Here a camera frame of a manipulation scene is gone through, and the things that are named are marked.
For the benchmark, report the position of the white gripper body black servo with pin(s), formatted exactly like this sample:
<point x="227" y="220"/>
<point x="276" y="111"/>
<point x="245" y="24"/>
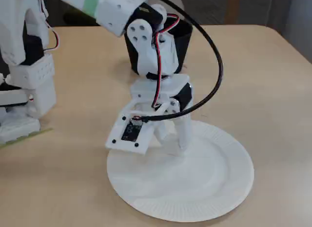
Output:
<point x="170" y="90"/>

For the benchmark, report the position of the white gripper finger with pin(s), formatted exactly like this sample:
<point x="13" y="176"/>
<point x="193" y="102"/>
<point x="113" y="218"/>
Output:
<point x="164" y="131"/>
<point x="185" y="134"/>

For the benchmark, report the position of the black pot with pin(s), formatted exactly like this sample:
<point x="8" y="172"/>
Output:
<point x="184" y="46"/>

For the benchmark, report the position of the white paper plate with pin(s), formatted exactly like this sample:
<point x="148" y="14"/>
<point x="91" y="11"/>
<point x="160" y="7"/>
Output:
<point x="185" y="188"/>

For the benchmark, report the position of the yellow-green base board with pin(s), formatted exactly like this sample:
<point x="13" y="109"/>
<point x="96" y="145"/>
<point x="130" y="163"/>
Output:
<point x="41" y="132"/>

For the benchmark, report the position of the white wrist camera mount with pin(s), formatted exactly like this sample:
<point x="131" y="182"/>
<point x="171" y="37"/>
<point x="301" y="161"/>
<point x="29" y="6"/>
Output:
<point x="117" y="141"/>

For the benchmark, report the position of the brown wooden post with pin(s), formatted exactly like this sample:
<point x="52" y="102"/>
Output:
<point x="232" y="7"/>

